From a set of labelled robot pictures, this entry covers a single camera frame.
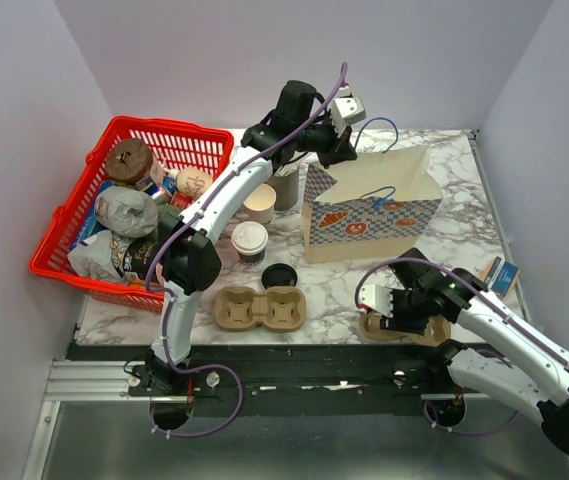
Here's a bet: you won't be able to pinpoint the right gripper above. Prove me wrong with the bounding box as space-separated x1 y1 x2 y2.
379 284 430 336

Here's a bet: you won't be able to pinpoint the blue checkered paper bag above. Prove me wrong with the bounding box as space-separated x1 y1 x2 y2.
301 145 443 263

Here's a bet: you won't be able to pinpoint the white plastic cup lid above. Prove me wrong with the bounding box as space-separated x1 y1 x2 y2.
231 221 268 255

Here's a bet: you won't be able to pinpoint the black plastic cup lid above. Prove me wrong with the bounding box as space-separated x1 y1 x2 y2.
261 263 298 289

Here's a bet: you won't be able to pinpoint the black paper coffee cup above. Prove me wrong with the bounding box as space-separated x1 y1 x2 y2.
237 247 266 265

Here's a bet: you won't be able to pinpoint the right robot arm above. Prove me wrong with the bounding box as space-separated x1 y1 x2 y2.
389 248 569 456

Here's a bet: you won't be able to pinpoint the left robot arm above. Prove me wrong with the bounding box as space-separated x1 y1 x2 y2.
145 78 366 395

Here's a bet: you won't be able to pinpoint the grey straw holder cup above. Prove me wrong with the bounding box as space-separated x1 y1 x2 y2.
266 168 299 211

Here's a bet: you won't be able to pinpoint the beige drink bottle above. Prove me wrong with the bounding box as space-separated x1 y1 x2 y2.
168 167 213 200

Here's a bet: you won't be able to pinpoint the red plastic basket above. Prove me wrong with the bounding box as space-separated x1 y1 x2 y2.
29 116 234 313

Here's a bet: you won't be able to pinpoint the cardboard cup carrier tray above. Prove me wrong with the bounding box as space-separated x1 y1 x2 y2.
213 286 306 333

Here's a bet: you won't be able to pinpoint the red blue drink can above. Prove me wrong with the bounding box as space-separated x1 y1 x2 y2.
135 168 179 205

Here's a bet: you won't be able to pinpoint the green melon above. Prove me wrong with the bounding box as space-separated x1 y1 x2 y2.
158 204 181 229

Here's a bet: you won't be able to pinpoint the brown round bread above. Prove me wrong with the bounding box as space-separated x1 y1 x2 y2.
104 138 153 190

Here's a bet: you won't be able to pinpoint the grey paper food bag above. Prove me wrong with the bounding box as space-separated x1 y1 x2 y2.
94 186 159 238

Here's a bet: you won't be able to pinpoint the black ice cream tub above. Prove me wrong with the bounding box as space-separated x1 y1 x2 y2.
122 238 159 283

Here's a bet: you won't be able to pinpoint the white printed food bag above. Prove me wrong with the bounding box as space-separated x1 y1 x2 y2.
67 230 133 283

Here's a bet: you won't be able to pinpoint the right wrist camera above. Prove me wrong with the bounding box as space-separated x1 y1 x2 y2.
357 284 394 318

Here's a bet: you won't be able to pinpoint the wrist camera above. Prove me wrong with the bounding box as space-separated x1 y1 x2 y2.
357 284 394 318
329 85 366 136

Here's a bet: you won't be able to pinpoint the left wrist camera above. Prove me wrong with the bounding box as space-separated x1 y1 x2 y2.
329 85 366 136

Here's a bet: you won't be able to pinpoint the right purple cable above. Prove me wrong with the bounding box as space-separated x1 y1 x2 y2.
353 257 569 436

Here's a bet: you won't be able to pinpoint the purple cable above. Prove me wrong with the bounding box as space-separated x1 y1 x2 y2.
353 257 569 436
143 62 349 439

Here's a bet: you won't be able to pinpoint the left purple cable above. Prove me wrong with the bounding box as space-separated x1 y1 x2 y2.
143 62 349 439

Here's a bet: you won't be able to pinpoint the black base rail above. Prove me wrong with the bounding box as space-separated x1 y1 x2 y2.
67 344 464 419

